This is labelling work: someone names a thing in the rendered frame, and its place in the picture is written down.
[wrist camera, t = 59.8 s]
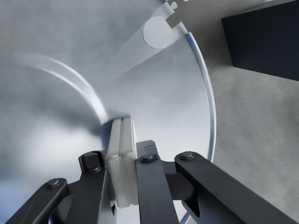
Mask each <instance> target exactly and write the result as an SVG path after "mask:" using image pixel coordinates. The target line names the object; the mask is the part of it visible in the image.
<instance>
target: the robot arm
mask: <svg viewBox="0 0 299 224"><path fill-rule="evenodd" d="M78 160H79V164H80V168H81V172H82V173H81V176H80V179H79V180H78V181H75V182H73V183H70V184H68V183H67V180H66V179H65V178H54V179H53V180H52V179H51V180H49V181H48V182H46V183H44V184H43V185H42V186H41V187H40V188H39V189H38V190H37V191H36V192H35V193H34V194H33V195H32V196H31V197H30V198H29V199H28V200H27V201H26V202H25V203H24V204H23V205H22V206H21V207H20V208H19V209H18V210H17V211H16V212H15V214H14V215H13V216H12V217H11V218H10V219H9V220H8V221H7V222H6V223H5V224H48V222H49V220H50V223H51V224H116V223H117V208H118V207H119V208H120V209H121V208H127V207H129V205H132V204H133V205H134V206H136V205H139V216H140V224H180V223H179V220H178V216H177V213H176V210H175V206H174V203H173V200H181V202H182V205H183V207H184V208H185V210H186V211H187V212H188V213H189V214H190V215H191V217H192V218H193V219H194V220H195V222H196V223H197V224H299V223H298V222H296V221H295V220H294V219H292V218H291V217H289V216H288V215H287V214H285V213H283V212H282V211H281V210H279V209H278V208H276V207H275V206H274V205H272V204H271V203H269V202H268V201H266V200H265V199H263V198H262V197H261V196H259V195H258V194H256V193H255V192H254V191H252V190H250V189H249V188H248V187H246V186H245V185H243V184H242V183H240V182H239V181H238V180H236V179H235V178H233V177H232V176H231V175H229V174H228V173H226V172H225V171H223V170H222V169H221V168H219V167H218V166H216V165H215V164H213V163H212V162H210V161H209V160H208V159H206V158H205V157H203V156H202V155H200V154H199V153H197V152H192V151H185V152H182V153H179V154H177V155H176V156H175V158H174V161H163V160H161V158H160V156H159V154H158V151H157V147H156V144H155V142H154V141H153V140H146V141H141V142H137V136H136V132H135V127H134V123H133V118H131V117H130V116H129V117H125V118H124V119H123V120H121V118H120V119H115V120H114V121H113V123H112V128H111V133H110V138H109V145H108V149H104V150H96V151H90V152H87V153H84V154H82V155H81V156H79V158H78ZM115 201H116V204H117V208H116V204H115Z"/></svg>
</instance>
